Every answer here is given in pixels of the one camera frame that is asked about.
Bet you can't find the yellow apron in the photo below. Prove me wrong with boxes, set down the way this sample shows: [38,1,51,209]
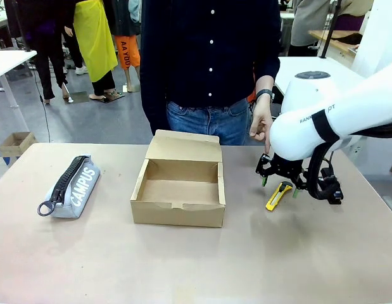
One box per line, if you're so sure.
[73,0,118,84]

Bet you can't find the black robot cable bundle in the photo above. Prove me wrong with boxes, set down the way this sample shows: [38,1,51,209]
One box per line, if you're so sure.
[307,141,336,201]

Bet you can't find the black stand pole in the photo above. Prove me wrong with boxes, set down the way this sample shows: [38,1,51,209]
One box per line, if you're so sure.
[319,0,343,60]

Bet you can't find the small cardboard box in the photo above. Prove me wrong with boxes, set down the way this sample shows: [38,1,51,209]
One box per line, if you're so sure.
[0,131,37,158]

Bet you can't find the white office table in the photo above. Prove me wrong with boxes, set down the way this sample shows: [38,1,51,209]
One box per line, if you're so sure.
[0,49,38,109]

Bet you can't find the bystander in black clothes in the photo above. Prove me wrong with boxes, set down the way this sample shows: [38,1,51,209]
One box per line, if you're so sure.
[15,0,70,105]

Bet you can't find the thin black hanging cable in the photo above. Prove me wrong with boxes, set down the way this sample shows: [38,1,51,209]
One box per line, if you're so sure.
[33,66,52,143]

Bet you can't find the open brown cardboard box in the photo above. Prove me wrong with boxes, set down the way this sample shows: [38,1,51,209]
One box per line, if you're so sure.
[130,129,227,229]

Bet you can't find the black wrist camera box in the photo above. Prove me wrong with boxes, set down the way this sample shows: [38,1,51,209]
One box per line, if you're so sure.
[320,167,345,205]

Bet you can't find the blue jeans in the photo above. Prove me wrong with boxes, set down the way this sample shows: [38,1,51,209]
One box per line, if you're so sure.
[165,98,252,146]

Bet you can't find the person's left forearm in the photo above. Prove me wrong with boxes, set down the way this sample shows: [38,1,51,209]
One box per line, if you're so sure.
[255,75,274,92]

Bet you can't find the wooden workbench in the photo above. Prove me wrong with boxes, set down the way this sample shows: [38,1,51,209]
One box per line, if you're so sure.
[308,29,364,54]

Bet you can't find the person's left hand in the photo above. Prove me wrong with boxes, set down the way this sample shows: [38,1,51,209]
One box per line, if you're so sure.
[249,95,274,156]

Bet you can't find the grey CAMPUS pencil case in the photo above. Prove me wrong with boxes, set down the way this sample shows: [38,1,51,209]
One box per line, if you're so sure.
[37,155,101,219]

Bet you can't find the yellow utility knife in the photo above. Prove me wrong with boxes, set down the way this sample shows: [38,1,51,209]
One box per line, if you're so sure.
[265,181,293,212]

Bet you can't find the bystander in grey top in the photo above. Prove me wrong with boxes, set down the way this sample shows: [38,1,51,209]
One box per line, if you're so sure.
[290,0,374,33]

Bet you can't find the black floor mat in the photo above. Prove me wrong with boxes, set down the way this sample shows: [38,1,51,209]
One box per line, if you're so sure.
[87,91,125,104]

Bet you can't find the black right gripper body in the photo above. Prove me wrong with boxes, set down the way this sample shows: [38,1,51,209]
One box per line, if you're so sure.
[270,155,308,185]

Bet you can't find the orange printed shorts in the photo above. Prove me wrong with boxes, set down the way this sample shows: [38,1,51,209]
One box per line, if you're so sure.
[114,34,141,71]

